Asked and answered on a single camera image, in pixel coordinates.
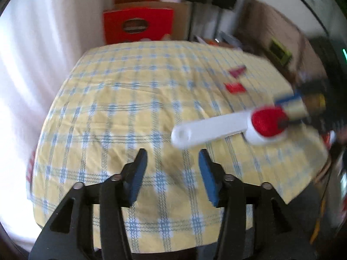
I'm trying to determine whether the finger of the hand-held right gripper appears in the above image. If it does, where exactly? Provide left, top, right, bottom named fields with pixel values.
left=277, top=114, right=292, bottom=128
left=274, top=88, right=326, bottom=123

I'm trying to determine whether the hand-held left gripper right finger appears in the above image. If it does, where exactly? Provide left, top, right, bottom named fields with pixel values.
left=198, top=149, right=317, bottom=260

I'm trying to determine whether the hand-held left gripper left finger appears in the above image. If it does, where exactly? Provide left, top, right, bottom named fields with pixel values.
left=28, top=148, right=149, bottom=260

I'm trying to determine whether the white lint brush red pad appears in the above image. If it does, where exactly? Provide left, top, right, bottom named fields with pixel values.
left=170, top=107, right=290, bottom=150

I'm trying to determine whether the green boxy device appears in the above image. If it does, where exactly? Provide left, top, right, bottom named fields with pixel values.
left=269, top=38, right=293, bottom=65

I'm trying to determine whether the red foil piece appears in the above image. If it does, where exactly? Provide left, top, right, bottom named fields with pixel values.
left=225, top=82, right=246, bottom=94

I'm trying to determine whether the dark red paper scrap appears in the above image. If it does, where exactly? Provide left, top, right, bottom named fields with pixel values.
left=228, top=65, right=247, bottom=78

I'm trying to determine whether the yellow plaid tablecloth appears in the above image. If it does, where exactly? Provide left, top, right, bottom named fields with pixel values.
left=28, top=40, right=329, bottom=254

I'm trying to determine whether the beige sofa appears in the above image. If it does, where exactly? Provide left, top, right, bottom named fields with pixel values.
left=235, top=0, right=326, bottom=88

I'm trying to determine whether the black speaker stand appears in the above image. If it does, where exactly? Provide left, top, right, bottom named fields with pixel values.
left=215, top=5, right=222, bottom=39
left=189, top=2, right=196, bottom=42

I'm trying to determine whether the large brown carton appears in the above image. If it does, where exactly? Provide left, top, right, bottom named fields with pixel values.
left=114, top=1, right=193, bottom=43

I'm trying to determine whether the white curtain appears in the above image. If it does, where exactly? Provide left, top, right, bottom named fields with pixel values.
left=0, top=0, right=118, bottom=251

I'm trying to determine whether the red chocolate gift box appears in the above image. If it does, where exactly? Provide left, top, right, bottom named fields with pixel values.
left=102, top=6, right=174, bottom=46

